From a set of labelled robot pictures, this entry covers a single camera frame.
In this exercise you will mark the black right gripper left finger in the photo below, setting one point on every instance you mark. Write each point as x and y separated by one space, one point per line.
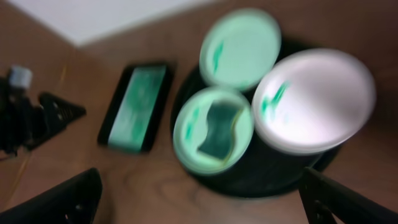
73 201

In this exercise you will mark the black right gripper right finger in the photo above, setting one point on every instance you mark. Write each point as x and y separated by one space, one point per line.
325 199

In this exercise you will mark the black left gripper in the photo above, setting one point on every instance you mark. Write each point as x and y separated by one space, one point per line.
22 123

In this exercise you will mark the mint green plate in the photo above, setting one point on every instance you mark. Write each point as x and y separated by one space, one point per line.
190 130
240 49

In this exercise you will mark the green and yellow sponge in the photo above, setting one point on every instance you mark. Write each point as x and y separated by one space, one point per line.
220 119

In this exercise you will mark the round black serving tray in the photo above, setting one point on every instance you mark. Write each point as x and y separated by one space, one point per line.
261 171

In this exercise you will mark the white pink plate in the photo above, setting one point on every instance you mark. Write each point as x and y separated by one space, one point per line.
312 101

